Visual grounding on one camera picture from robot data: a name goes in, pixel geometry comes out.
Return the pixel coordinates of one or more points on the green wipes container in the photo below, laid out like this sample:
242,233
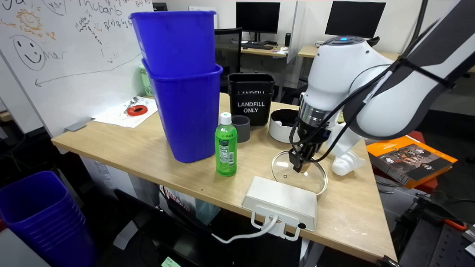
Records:
144,82

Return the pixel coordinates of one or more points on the white paper sheet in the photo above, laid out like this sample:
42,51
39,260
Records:
116,116

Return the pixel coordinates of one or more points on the grey whiteboard eraser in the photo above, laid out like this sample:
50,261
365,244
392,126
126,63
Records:
77,125

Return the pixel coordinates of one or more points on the blue plastic waste bin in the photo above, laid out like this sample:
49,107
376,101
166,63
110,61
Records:
190,119
172,42

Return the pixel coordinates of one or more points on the green tea bottle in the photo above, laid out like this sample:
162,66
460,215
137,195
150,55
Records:
226,149

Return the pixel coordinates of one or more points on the stack of blue bins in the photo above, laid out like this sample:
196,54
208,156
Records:
39,217

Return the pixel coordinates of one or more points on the black computer monitor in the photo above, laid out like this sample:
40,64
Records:
355,18
257,17

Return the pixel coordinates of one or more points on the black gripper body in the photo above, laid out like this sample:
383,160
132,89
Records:
309,135

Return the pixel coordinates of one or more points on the orange book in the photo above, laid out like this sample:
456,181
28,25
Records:
410,158

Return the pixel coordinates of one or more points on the dark grey cylinder cup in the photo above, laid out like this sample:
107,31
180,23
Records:
242,129

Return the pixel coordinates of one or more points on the white flat electrical box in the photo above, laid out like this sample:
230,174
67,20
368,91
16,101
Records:
282,202

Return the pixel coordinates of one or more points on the black landfill waste bin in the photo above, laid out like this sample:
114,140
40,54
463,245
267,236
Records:
251,98

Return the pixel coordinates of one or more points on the red tape roll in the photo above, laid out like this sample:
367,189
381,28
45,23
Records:
137,110

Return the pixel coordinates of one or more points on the round glass pot lid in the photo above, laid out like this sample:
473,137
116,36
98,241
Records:
309,180

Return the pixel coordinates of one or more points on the wooden office desk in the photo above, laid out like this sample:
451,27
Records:
269,51

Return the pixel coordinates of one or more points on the black keyboard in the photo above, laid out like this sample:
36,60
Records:
261,46

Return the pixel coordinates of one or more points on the large written whiteboard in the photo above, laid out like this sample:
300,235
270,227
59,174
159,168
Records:
64,64

